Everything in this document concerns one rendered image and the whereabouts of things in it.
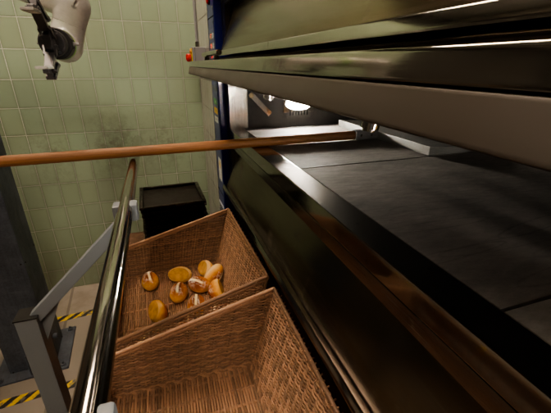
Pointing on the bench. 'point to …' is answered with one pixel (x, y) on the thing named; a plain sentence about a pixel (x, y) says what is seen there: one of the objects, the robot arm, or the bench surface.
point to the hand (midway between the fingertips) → (35, 38)
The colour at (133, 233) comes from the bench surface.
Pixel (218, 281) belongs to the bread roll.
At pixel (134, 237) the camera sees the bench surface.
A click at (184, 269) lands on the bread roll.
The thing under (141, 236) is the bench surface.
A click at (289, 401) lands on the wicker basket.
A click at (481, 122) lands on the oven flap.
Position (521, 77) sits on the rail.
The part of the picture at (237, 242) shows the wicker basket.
